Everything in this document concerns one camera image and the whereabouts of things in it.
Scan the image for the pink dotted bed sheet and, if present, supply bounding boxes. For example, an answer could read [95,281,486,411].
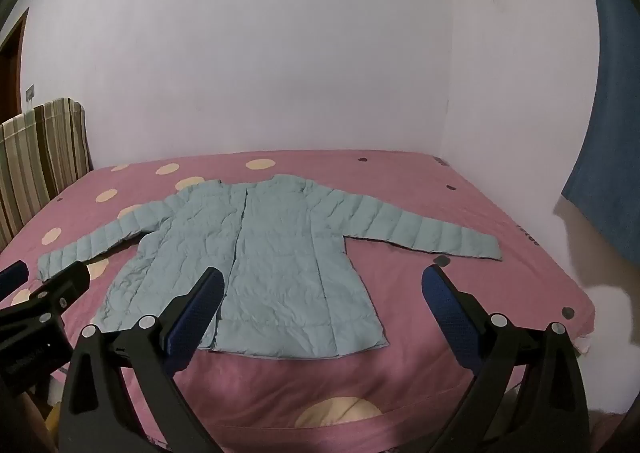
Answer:
[0,149,597,453]

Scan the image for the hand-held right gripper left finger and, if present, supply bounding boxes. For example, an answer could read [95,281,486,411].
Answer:
[57,266,225,453]

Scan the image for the blue curtain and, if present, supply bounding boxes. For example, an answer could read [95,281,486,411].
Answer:
[561,0,640,260]

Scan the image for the person's left forearm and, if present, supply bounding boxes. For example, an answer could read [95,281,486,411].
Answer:
[0,380,56,453]

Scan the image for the light green quilted jacket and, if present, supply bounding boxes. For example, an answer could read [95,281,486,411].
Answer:
[37,174,503,360]

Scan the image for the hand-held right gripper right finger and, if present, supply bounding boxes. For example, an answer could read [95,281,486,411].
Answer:
[421,264,592,453]

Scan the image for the brown door frame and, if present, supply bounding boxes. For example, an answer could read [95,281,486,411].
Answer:
[0,12,30,126]

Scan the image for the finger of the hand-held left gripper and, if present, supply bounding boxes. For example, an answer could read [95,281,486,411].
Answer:
[0,260,92,334]
[0,260,29,305]

